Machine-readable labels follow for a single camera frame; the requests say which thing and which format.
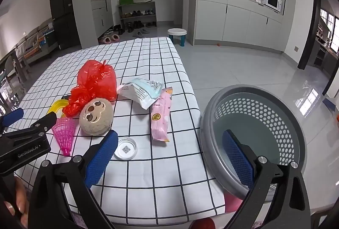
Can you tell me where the grey tall shelf unit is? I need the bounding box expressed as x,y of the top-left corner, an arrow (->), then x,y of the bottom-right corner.
71,0 -> 114,47

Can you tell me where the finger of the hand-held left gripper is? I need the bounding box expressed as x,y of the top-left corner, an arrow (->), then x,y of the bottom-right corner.
0,108 -> 25,135
26,113 -> 58,137

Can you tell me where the red plastic bag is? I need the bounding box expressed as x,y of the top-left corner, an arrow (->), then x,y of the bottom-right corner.
63,60 -> 117,117

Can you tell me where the pink snack packet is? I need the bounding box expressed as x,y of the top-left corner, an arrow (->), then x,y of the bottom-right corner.
150,87 -> 173,143

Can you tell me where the white and blue packet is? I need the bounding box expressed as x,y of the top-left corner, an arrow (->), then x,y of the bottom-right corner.
117,78 -> 163,110

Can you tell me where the yellow plastic ring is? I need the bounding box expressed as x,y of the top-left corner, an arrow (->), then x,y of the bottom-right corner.
47,99 -> 70,118

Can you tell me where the pink plastic mesh cone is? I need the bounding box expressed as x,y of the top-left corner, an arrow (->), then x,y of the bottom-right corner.
51,116 -> 77,157

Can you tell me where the black door frame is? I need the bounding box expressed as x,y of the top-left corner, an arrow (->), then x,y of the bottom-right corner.
297,0 -> 329,70

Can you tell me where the black tall cabinet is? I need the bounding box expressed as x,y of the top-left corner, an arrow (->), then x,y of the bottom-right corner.
48,0 -> 81,51

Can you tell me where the grey sofa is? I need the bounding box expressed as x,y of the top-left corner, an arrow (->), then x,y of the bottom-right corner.
14,17 -> 57,65

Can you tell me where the grey perforated basket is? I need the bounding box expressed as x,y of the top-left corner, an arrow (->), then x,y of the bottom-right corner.
200,84 -> 307,203

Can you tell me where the grey shoe rack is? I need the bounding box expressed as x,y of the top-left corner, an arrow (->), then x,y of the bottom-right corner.
118,1 -> 157,33

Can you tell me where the grey cabinet counter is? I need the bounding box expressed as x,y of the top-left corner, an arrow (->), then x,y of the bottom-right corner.
189,0 -> 285,53

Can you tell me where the white microwave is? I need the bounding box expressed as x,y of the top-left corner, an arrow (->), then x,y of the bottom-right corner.
265,0 -> 282,11

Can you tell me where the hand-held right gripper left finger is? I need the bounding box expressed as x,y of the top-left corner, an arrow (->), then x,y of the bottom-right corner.
28,130 -> 119,229

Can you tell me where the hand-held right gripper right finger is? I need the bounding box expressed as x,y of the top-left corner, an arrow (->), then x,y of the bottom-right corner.
189,129 -> 311,229

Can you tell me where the beige plush toy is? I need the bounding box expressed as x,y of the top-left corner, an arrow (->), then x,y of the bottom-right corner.
79,98 -> 114,137

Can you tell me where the person's left hand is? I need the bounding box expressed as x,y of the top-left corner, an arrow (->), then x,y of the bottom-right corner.
4,177 -> 30,227

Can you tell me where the red round object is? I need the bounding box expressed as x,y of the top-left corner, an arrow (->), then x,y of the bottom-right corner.
192,219 -> 216,229

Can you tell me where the white round lid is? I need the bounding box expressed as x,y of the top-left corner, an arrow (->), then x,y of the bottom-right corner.
114,137 -> 138,161

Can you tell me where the white stool with teal legs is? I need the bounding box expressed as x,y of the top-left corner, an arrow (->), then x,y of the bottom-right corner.
168,28 -> 188,47

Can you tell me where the black checked white tablecloth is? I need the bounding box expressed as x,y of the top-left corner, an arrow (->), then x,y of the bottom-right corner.
5,37 -> 225,229

